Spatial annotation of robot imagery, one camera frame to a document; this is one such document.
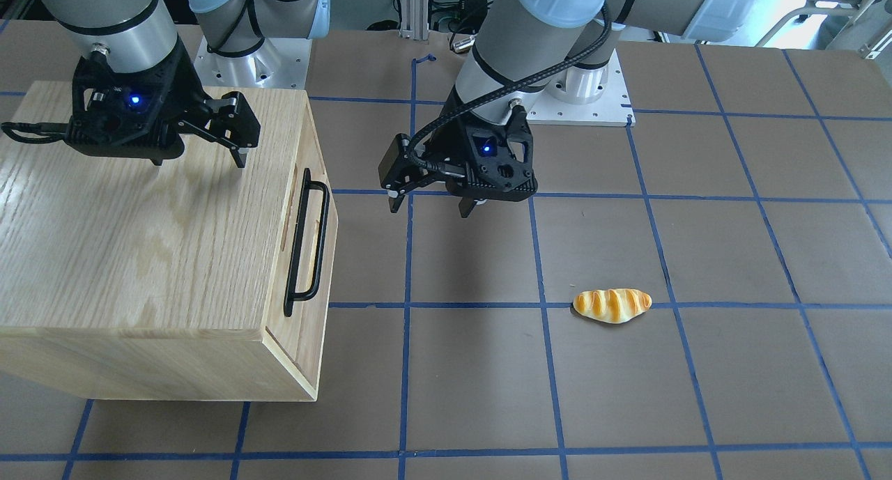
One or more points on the black power adapter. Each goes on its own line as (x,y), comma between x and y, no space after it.
(469,16)

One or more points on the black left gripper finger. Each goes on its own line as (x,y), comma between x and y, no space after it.
(466,206)
(398,175)

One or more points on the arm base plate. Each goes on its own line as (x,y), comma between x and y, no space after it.
(279,63)
(579,96)

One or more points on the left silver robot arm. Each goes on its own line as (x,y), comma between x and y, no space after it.
(523,44)

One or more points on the aluminium profile post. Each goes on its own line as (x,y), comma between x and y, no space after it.
(414,19)

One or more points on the toy bread roll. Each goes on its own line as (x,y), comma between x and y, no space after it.
(612,306)

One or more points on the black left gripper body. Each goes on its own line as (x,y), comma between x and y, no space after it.
(442,148)

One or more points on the silver cylindrical connector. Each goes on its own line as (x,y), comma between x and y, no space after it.
(462,45)

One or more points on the light wooden drawer cabinet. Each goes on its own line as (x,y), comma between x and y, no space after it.
(121,279)

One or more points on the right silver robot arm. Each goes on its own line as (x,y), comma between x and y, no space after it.
(138,34)

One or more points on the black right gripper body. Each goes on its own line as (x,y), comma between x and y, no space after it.
(182,83)

